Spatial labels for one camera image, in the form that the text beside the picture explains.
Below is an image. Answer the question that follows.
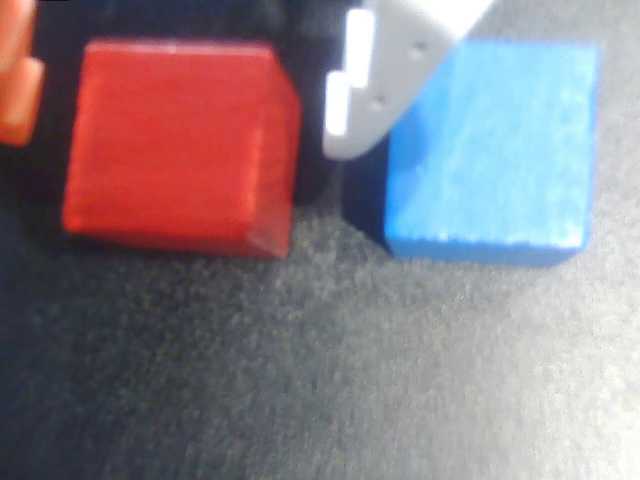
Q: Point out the red cube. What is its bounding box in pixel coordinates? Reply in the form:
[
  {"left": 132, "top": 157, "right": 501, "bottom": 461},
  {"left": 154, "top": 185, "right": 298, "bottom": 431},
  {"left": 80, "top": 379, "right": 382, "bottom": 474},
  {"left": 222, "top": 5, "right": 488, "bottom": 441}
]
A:
[{"left": 60, "top": 40, "right": 304, "bottom": 261}]

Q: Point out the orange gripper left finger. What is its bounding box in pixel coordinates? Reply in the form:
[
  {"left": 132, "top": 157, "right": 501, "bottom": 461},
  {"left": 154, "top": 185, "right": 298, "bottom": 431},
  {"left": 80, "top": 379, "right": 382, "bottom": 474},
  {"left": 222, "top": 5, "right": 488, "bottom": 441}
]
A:
[{"left": 0, "top": 0, "right": 46, "bottom": 147}]

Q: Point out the black desk mat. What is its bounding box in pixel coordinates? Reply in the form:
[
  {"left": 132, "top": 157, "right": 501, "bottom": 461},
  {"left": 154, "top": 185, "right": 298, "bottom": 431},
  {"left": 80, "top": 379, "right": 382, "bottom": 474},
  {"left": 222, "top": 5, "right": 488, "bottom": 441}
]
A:
[{"left": 0, "top": 0, "right": 640, "bottom": 480}]

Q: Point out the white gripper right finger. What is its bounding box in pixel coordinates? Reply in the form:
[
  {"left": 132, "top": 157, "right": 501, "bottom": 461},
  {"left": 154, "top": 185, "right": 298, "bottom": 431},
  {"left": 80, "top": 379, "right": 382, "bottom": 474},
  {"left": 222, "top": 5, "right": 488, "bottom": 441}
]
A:
[{"left": 322, "top": 0, "right": 497, "bottom": 161}]

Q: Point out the blue cube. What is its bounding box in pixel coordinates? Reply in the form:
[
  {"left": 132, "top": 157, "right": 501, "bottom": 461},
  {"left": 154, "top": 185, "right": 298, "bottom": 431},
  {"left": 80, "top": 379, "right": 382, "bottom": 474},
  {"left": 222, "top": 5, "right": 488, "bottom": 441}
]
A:
[{"left": 342, "top": 39, "right": 602, "bottom": 269}]

